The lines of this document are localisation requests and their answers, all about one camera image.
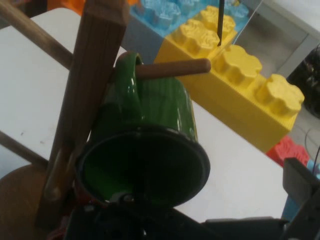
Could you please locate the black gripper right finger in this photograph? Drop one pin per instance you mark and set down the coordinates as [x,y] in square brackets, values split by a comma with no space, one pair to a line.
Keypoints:
[300,180]

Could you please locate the brown wooden mug tree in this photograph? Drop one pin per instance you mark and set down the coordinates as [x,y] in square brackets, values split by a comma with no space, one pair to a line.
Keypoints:
[87,75]

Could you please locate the small red toy block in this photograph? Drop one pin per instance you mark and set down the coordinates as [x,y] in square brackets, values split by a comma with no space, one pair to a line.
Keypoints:
[287,150]

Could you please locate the big yellow toy block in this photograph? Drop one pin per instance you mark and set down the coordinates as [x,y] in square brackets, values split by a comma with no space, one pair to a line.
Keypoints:
[197,35]
[250,105]

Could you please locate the green enamel mug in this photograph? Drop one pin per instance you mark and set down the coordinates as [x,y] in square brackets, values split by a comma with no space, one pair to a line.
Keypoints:
[165,105]

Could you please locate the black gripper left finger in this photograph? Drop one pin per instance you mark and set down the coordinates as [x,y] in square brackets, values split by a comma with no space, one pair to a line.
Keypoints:
[120,222]

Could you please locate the big orange toy block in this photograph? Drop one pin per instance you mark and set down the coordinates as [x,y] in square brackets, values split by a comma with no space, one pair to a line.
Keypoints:
[65,6]

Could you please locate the big light blue toy block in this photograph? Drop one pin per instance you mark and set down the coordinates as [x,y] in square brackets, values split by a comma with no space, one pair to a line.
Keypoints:
[155,15]

